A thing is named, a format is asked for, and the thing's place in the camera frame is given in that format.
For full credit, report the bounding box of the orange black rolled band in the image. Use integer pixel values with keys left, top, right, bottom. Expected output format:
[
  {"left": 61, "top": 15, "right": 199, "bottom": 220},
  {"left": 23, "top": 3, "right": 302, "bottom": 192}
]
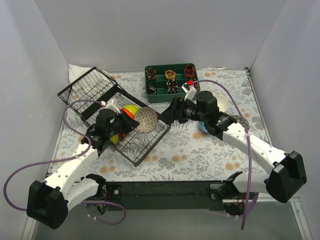
[{"left": 184, "top": 64, "right": 196, "bottom": 79}]

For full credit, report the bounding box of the black base bar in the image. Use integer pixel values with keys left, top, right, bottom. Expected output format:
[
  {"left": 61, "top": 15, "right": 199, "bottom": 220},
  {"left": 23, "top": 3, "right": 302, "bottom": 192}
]
[{"left": 102, "top": 180, "right": 246, "bottom": 211}]

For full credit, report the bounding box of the red floral patterned bowl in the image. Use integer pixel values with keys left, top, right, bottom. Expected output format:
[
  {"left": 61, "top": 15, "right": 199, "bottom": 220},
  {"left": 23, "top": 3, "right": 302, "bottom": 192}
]
[{"left": 232, "top": 115, "right": 250, "bottom": 130}]

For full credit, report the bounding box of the brown lattice patterned bowl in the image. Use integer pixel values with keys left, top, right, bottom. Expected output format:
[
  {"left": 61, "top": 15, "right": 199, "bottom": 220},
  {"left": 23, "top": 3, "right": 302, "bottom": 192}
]
[{"left": 134, "top": 107, "right": 158, "bottom": 133}]

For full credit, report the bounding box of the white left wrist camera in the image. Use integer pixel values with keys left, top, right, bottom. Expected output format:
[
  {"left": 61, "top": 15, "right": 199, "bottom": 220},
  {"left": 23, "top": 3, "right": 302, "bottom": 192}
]
[{"left": 100, "top": 97, "right": 121, "bottom": 114}]

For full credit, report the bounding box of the white bowl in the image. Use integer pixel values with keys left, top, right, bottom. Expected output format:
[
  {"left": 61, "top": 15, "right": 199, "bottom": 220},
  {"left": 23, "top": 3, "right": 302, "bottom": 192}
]
[{"left": 215, "top": 95, "right": 230, "bottom": 112}]

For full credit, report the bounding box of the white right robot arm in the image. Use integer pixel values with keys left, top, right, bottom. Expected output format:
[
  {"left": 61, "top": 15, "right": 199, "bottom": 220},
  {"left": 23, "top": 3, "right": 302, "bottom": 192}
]
[{"left": 158, "top": 91, "right": 307, "bottom": 203}]

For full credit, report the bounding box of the black wire dish rack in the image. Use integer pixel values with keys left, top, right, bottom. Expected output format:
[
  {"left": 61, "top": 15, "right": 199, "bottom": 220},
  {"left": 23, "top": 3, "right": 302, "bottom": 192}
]
[{"left": 57, "top": 64, "right": 171, "bottom": 167}]

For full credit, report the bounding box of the blue bowl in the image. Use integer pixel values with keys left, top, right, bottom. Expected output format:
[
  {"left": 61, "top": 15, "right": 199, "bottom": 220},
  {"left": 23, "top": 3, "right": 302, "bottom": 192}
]
[{"left": 198, "top": 122, "right": 209, "bottom": 135}]

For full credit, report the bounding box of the yellow rolled band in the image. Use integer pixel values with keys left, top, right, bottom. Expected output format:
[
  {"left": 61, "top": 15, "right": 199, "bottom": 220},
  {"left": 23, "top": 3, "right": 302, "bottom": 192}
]
[{"left": 164, "top": 70, "right": 176, "bottom": 80}]

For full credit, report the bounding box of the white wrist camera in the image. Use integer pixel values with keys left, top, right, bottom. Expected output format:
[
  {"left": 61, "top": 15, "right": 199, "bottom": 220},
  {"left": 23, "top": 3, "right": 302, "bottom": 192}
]
[
  {"left": 181, "top": 80, "right": 197, "bottom": 101},
  {"left": 100, "top": 97, "right": 121, "bottom": 114}
]

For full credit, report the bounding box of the pink floral rolled band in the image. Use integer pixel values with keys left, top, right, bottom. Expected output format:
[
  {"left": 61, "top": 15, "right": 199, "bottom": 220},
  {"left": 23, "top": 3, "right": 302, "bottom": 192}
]
[{"left": 192, "top": 78, "right": 201, "bottom": 92}]

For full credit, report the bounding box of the green compartment tray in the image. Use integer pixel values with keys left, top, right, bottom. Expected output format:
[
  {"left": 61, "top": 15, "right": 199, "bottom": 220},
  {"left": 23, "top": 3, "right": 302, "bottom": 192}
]
[{"left": 144, "top": 63, "right": 198, "bottom": 103}]

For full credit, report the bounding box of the grey white item in tray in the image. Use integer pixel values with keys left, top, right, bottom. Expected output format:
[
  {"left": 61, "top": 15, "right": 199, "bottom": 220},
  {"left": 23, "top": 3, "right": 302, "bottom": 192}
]
[{"left": 146, "top": 84, "right": 157, "bottom": 95}]

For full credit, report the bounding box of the orange bowl behind lime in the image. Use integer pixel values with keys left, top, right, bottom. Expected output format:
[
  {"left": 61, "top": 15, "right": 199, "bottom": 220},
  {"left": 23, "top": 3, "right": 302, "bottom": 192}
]
[{"left": 122, "top": 108, "right": 135, "bottom": 120}]

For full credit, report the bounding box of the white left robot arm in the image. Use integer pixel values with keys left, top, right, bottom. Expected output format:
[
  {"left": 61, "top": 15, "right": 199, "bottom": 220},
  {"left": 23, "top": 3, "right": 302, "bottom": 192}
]
[{"left": 26, "top": 105, "right": 139, "bottom": 229}]

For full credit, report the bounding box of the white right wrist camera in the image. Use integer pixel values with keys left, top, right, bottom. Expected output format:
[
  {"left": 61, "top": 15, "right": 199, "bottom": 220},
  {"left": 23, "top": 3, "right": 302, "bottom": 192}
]
[{"left": 181, "top": 80, "right": 197, "bottom": 101}]

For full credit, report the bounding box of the white cloth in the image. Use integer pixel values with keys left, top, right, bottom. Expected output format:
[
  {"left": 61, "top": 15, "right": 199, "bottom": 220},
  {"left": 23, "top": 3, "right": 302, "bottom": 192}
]
[{"left": 68, "top": 64, "right": 108, "bottom": 84}]

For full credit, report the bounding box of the small lime green bowl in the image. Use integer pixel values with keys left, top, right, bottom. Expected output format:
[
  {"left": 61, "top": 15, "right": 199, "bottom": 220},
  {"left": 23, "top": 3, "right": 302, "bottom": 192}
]
[{"left": 110, "top": 134, "right": 119, "bottom": 145}]

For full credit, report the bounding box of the brown spotted rolled band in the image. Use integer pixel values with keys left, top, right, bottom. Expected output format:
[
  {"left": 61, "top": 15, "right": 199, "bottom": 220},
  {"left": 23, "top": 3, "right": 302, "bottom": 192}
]
[{"left": 145, "top": 67, "right": 156, "bottom": 82}]

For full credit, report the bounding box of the aluminium frame rail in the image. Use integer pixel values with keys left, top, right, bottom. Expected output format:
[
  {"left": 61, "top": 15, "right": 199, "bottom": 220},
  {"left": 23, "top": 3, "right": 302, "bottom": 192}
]
[{"left": 29, "top": 183, "right": 312, "bottom": 240}]

